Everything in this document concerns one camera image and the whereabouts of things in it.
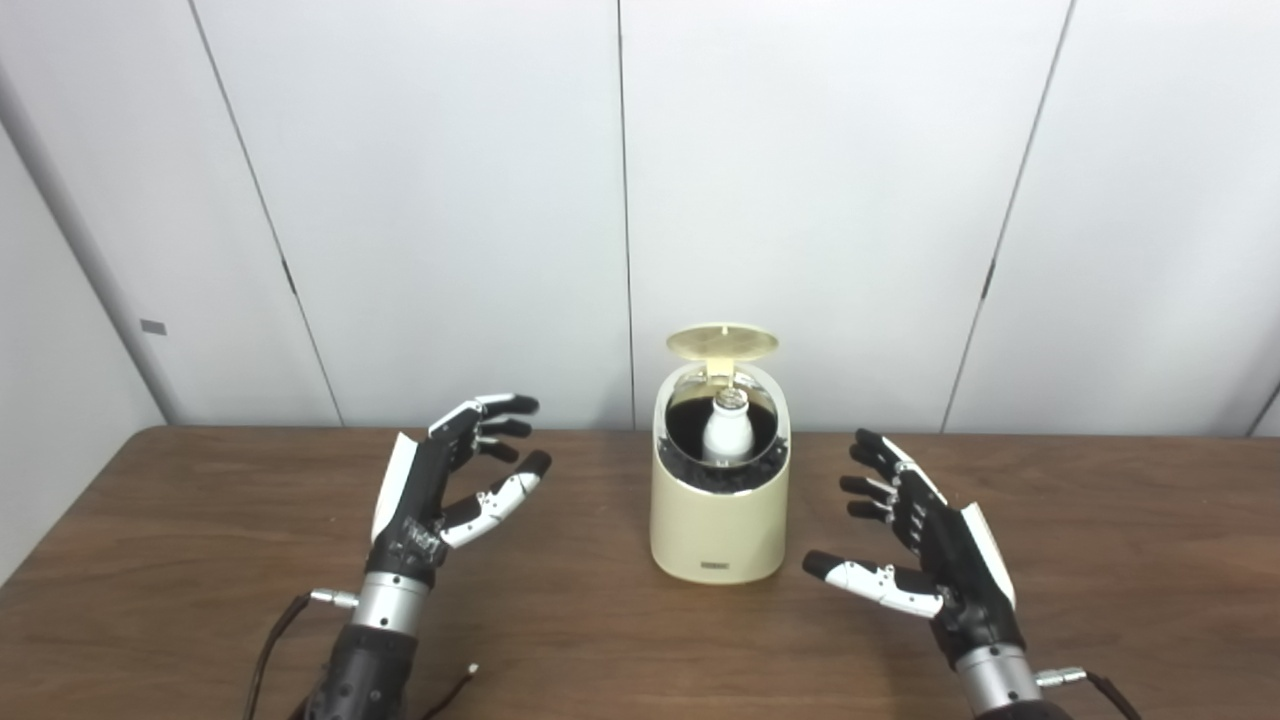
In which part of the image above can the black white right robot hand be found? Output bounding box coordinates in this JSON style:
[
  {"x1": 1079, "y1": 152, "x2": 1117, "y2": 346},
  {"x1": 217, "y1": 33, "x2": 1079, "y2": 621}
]
[{"x1": 802, "y1": 429, "x2": 1026, "y2": 669}]

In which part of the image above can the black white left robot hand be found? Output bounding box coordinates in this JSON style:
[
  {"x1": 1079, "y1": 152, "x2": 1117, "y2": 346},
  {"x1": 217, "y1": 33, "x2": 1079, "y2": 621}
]
[{"x1": 365, "y1": 393, "x2": 553, "y2": 589}]

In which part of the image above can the cream-colored lidded bin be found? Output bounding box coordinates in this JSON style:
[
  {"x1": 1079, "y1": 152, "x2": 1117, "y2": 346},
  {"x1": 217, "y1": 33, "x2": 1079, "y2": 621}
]
[{"x1": 650, "y1": 322, "x2": 792, "y2": 585}]

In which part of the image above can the small white plastic bottle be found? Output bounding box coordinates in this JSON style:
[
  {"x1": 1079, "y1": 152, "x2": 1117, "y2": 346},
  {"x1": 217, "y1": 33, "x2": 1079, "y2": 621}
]
[{"x1": 702, "y1": 390, "x2": 755, "y2": 466}]

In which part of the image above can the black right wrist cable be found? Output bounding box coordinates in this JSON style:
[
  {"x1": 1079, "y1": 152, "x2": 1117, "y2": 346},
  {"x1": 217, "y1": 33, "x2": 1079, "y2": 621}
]
[{"x1": 1035, "y1": 666, "x2": 1141, "y2": 720}]

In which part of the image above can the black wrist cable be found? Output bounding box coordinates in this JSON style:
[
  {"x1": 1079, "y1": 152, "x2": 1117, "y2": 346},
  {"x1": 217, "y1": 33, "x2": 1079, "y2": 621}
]
[
  {"x1": 1035, "y1": 666, "x2": 1141, "y2": 720},
  {"x1": 242, "y1": 588, "x2": 359, "y2": 720}
]

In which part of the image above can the thin dark loose wire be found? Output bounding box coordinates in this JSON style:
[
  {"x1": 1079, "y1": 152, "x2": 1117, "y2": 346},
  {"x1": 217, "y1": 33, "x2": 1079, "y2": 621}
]
[{"x1": 420, "y1": 663, "x2": 479, "y2": 720}]

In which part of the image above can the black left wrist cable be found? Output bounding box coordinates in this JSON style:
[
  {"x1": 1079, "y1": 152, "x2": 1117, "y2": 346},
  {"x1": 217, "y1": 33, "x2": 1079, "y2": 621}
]
[{"x1": 242, "y1": 588, "x2": 359, "y2": 720}]

